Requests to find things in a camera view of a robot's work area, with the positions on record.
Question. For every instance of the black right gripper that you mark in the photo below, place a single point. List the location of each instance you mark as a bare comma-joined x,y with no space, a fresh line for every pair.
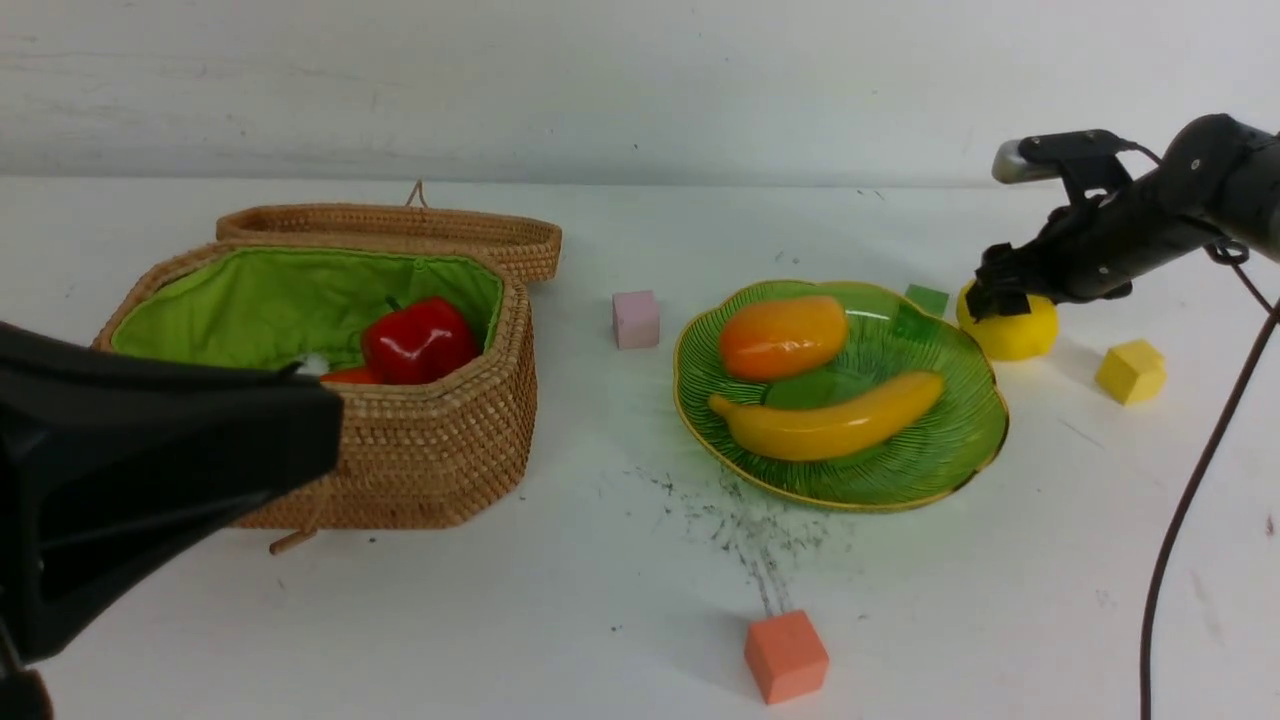
1085,252

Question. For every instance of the yellow toy lemon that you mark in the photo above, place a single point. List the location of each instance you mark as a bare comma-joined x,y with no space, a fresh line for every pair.
1011,339

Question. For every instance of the yellow toy banana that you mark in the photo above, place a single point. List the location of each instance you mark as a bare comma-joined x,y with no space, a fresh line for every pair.
838,430

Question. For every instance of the orange toy mango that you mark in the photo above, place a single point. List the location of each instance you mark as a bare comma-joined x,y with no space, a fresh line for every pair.
773,340

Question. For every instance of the red toy bell pepper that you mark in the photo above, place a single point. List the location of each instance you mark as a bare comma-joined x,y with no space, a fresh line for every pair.
420,343

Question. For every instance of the orange toy carrot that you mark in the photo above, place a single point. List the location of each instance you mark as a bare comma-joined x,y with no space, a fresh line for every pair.
360,375

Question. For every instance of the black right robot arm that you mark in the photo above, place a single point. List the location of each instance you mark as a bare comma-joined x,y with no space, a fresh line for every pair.
1216,189

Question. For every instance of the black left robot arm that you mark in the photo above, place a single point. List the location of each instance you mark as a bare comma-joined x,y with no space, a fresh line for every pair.
111,466

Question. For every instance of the green foam cube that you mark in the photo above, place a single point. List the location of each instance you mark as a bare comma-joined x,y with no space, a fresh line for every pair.
931,301

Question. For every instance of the green glass leaf plate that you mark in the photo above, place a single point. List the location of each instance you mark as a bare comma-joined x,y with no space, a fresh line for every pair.
929,460

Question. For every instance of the yellow foam cube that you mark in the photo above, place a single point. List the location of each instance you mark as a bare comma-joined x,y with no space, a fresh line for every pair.
1132,372

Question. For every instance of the pink foam cube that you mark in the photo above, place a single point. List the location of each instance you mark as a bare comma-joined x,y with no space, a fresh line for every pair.
635,320

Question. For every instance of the orange foam cube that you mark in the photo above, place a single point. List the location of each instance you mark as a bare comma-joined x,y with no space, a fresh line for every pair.
786,657

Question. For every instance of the woven wicker basket lid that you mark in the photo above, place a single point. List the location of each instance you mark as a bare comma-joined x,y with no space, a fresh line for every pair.
528,248

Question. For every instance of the woven wicker basket green lining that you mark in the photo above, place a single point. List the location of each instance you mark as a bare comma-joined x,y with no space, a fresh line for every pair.
411,457

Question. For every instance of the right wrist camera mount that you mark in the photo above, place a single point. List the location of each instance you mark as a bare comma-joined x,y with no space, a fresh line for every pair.
1084,161

